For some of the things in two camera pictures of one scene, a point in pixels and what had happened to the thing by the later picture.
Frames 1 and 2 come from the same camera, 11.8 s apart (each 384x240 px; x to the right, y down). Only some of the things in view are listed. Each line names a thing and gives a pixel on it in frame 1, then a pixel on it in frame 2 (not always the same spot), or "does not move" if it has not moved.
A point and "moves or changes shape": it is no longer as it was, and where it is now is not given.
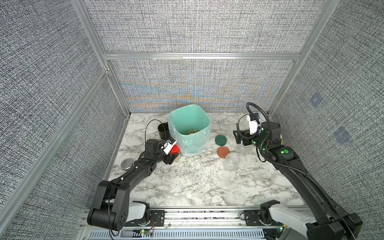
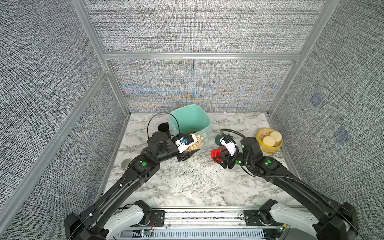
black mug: [161, 131] does not move
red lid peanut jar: [175, 150] moves or changes shape
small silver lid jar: [126, 164] does not move
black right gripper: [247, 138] to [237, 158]
